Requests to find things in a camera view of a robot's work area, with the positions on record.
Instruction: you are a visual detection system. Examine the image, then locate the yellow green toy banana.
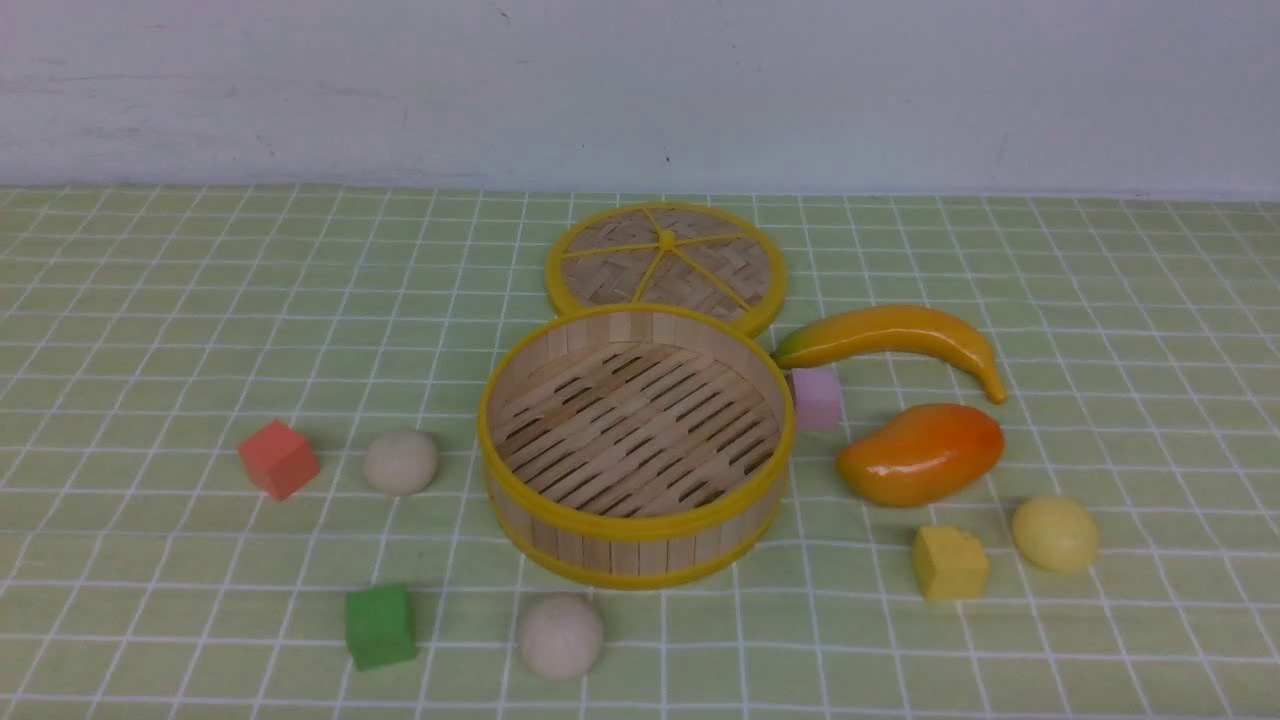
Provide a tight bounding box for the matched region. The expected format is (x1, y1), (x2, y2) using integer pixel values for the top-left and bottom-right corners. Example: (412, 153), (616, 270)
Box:
(771, 304), (1009, 405)

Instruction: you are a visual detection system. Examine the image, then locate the yellow foam cube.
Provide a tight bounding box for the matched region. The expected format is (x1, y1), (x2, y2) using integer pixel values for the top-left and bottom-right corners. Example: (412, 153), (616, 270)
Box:
(911, 525), (991, 602)

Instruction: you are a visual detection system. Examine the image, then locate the green checkered tablecloth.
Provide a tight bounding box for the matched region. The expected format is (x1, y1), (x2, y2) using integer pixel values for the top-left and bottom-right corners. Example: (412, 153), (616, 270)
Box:
(1, 184), (1279, 719)

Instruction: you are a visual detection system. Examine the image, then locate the woven bamboo steamer lid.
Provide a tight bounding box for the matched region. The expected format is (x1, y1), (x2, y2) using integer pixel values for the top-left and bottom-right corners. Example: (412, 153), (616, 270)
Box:
(545, 202), (788, 337)

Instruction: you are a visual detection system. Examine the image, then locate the red foam cube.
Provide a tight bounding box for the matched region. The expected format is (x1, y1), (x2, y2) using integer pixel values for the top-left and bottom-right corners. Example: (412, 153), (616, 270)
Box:
(238, 420), (320, 501)

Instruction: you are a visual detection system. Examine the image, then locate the bamboo steamer tray yellow rim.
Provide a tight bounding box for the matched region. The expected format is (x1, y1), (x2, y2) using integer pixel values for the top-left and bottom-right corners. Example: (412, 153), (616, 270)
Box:
(476, 304), (795, 591)

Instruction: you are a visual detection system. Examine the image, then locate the white bun front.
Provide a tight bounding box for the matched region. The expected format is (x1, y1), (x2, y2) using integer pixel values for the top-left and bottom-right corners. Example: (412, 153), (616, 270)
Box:
(516, 592), (605, 680)

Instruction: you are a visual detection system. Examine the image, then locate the orange toy mango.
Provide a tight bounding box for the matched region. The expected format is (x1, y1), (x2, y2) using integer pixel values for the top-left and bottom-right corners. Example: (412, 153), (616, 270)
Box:
(835, 404), (1005, 509)

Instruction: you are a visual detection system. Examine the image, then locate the pink foam cube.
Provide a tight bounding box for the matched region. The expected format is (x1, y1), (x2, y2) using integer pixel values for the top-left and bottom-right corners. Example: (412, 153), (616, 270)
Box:
(788, 366), (844, 433)

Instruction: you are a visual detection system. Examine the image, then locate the white bun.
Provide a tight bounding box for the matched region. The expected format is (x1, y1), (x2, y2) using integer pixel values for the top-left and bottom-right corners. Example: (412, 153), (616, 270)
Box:
(364, 429), (440, 497)
(516, 592), (605, 680)

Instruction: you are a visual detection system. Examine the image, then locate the yellow round bun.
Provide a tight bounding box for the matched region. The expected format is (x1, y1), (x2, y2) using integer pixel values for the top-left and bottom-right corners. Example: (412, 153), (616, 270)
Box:
(1010, 495), (1100, 573)

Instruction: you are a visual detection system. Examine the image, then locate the green foam cube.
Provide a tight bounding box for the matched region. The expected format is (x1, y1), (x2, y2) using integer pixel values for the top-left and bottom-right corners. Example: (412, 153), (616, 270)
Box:
(346, 583), (417, 673)

